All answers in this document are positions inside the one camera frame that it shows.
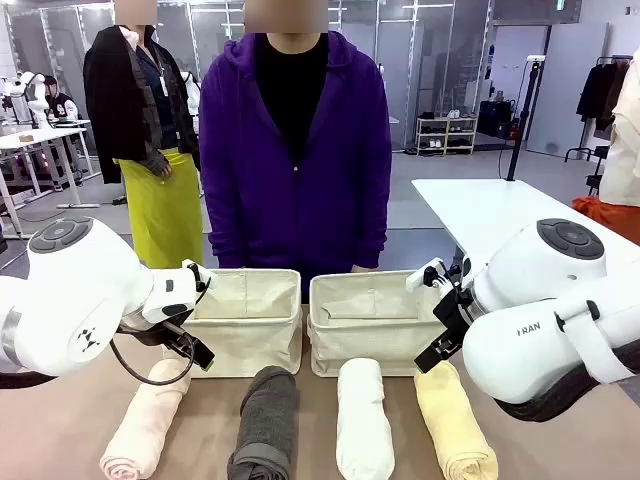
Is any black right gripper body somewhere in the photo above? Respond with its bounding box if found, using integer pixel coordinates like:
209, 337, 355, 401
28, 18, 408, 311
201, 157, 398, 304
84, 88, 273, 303
432, 287, 474, 342

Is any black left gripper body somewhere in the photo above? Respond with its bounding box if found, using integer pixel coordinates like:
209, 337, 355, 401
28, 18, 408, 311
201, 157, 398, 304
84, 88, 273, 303
160, 320, 200, 360

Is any yellow towel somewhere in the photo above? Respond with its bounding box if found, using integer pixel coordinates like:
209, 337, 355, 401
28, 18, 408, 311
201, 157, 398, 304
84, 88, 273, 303
413, 360, 500, 480

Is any dark grey towel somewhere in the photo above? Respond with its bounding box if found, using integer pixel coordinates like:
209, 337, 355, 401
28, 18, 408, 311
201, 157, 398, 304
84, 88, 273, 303
227, 364, 301, 480

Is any pink towel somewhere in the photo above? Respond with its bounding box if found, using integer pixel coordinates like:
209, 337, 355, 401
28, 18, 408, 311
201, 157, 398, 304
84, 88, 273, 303
98, 357, 194, 480

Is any white towel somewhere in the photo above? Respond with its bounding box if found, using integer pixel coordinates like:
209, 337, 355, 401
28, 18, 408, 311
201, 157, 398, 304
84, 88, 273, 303
335, 357, 396, 480

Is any person's right forearm purple sleeve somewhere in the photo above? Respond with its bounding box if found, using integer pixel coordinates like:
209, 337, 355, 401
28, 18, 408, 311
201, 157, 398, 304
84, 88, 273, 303
201, 199, 247, 270

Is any person's left forearm purple sleeve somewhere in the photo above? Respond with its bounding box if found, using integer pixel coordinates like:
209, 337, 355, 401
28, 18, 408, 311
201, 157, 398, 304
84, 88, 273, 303
349, 199, 392, 272

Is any bystander left hand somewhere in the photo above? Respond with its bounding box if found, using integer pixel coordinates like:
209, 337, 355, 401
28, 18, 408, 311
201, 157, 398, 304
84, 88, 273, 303
149, 149, 174, 178

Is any cream fabric basket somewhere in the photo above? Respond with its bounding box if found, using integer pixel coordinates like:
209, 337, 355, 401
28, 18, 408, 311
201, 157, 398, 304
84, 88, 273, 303
162, 268, 304, 380
307, 269, 451, 377

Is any white side table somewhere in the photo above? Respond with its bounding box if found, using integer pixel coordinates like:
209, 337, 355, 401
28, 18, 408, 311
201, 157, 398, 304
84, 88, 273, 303
410, 178, 619, 281

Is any bystander in yellow skirt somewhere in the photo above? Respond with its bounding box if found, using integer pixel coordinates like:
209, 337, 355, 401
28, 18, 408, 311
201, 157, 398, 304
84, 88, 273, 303
82, 0, 205, 271

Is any wooden shoe rack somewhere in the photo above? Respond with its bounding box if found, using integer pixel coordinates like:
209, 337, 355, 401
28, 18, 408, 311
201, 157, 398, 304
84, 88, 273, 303
415, 114, 479, 156

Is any black tripod pole with phone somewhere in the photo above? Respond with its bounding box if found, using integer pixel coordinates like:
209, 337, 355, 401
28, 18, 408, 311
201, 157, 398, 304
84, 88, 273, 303
505, 55, 546, 182

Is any black luggage pile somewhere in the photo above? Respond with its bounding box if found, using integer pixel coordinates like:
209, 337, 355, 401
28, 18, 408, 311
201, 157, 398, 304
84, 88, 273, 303
477, 99, 516, 139

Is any person in purple hoodie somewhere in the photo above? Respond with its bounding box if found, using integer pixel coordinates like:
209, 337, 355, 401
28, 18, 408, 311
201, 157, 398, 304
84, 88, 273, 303
198, 0, 394, 304

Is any bystander in cream jacket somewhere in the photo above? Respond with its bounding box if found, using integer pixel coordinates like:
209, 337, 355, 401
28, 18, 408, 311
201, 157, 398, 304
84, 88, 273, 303
572, 49, 640, 246

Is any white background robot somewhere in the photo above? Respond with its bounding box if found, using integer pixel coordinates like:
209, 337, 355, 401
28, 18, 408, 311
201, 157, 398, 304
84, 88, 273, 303
181, 69, 202, 132
3, 72, 49, 129

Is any white background desk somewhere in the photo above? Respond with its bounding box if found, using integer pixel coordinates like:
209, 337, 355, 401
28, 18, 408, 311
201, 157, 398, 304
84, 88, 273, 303
0, 125, 94, 239

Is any seated person at desk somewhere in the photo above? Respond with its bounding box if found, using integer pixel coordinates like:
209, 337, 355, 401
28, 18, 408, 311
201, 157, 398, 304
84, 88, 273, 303
43, 74, 81, 124

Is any clothes rack with dark coats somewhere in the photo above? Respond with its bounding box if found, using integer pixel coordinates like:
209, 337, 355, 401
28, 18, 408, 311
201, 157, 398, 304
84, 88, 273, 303
575, 54, 634, 134

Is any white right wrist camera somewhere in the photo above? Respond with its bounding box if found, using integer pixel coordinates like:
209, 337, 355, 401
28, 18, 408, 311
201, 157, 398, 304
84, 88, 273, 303
405, 257, 447, 294

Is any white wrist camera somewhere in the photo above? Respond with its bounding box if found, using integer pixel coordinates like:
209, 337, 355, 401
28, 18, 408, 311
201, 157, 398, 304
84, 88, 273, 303
405, 257, 447, 294
181, 258, 219, 294

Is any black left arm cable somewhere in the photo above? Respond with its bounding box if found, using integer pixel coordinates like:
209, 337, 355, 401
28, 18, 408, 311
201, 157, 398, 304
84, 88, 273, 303
109, 324, 197, 386

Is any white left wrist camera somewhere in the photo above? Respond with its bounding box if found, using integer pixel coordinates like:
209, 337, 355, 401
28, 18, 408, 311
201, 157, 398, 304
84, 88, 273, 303
181, 258, 219, 294

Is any black right arm cable sleeve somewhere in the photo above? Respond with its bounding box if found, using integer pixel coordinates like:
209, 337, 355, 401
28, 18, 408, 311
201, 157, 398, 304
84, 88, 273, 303
492, 339, 640, 424

